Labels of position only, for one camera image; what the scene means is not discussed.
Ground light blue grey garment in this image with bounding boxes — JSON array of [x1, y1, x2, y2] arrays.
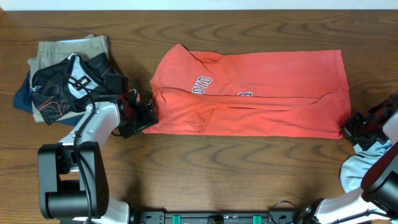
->
[[340, 140, 392, 193]]

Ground red printed t-shirt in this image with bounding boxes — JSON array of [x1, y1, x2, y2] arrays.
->
[[147, 44, 351, 139]]

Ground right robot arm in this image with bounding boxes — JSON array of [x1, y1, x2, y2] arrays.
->
[[294, 108, 397, 223]]

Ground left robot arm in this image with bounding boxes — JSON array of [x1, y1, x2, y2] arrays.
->
[[37, 91, 158, 223]]

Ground khaki folded pants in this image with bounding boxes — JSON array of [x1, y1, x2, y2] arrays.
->
[[28, 35, 109, 123]]

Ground navy blue folded garment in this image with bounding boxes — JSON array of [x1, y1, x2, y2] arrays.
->
[[13, 72, 83, 126]]

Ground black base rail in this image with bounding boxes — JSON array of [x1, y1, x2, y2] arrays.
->
[[139, 209, 297, 224]]

